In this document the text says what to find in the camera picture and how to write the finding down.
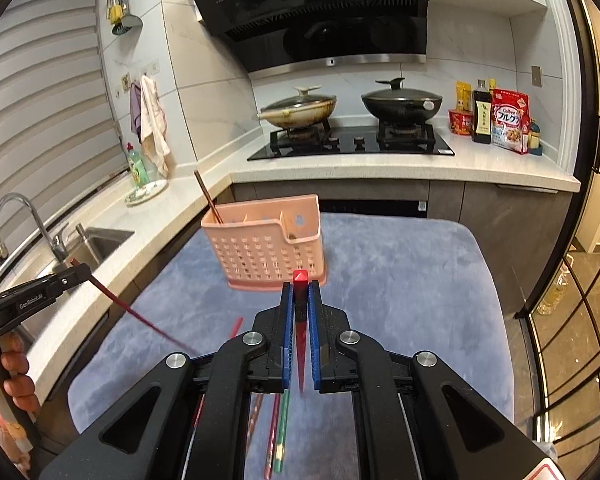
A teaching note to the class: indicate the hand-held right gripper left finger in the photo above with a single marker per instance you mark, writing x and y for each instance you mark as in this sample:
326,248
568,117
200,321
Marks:
286,340

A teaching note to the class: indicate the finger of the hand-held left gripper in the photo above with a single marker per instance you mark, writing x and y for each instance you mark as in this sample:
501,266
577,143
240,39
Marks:
70,276

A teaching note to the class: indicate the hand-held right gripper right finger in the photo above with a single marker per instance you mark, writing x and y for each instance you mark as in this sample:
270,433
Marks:
314,340

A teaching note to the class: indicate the plain red chopstick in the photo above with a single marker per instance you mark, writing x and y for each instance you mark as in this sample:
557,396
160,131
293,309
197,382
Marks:
300,310

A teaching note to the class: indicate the dark red patterned chopstick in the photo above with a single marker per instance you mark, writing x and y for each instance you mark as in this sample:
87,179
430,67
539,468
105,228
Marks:
254,422

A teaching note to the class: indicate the pink plastic utensil basket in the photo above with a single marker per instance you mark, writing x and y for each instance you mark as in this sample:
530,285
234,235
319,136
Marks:
260,250

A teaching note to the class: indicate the green patterned chopstick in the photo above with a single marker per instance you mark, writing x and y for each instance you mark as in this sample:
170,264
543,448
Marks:
281,435

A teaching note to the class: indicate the brown chopstick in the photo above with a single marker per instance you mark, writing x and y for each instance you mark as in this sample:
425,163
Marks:
207,197

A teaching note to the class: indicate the person's left hand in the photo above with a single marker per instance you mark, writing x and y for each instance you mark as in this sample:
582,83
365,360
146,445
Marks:
15,360

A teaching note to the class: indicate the stainless steel sink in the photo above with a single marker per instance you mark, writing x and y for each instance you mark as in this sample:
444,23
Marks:
102,242

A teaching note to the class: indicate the blue-grey plush mat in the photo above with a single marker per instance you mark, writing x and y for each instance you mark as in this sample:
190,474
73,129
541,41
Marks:
405,285

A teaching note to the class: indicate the patterned plate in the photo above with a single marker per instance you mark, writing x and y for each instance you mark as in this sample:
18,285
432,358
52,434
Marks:
147,192

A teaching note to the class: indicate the green dish soap bottle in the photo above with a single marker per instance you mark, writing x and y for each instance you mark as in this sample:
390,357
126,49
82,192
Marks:
137,170

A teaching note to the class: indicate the dark built-in appliance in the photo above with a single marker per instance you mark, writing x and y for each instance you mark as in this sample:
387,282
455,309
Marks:
370,208

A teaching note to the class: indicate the white towel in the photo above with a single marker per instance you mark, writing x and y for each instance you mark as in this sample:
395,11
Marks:
152,125

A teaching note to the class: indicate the purple cloth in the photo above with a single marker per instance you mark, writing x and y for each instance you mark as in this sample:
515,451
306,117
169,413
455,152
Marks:
135,110

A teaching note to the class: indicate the window blinds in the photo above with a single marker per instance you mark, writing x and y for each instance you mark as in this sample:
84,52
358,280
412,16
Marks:
40,85

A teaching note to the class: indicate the black gas stove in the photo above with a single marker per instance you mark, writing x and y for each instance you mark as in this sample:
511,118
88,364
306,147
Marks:
350,145

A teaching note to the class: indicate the beige frying pan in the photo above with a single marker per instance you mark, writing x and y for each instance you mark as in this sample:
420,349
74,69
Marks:
295,119

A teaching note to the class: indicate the grey lower cabinets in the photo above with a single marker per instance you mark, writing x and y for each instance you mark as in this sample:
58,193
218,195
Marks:
505,220

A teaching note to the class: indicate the glass pan lid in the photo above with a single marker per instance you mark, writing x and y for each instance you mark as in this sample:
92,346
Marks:
300,102

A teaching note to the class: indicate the black wok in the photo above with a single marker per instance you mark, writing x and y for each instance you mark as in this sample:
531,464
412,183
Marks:
400,112

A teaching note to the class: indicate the black wok lid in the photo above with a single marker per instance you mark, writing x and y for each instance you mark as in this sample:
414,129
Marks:
397,94

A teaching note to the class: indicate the red cup noodle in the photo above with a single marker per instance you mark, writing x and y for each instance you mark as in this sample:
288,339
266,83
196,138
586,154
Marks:
461,122

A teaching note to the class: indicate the yellow hanging utensil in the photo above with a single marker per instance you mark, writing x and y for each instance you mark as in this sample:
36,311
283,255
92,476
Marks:
115,14

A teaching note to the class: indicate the dark soy sauce bottle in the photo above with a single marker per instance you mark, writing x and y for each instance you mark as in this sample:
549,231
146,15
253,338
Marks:
482,120

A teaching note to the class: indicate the yellow packet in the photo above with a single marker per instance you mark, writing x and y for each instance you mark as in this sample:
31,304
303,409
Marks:
463,96

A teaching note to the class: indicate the red cereal bag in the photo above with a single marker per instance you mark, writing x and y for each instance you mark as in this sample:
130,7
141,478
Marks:
510,120

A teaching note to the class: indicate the small blue yellow bottle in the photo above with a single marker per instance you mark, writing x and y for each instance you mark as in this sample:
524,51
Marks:
534,140

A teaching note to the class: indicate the black range hood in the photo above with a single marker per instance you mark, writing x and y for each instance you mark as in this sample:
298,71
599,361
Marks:
330,35

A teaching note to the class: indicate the black framed glass door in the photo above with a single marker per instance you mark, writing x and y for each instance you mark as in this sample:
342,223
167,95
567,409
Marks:
585,160

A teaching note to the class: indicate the brown wall hook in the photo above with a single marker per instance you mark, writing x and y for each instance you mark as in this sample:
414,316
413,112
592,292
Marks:
126,81

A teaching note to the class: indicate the white wall socket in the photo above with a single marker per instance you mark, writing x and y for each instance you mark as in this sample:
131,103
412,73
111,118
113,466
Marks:
154,67

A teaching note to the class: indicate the grey wall switch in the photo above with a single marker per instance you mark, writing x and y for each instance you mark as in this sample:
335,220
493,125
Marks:
536,76

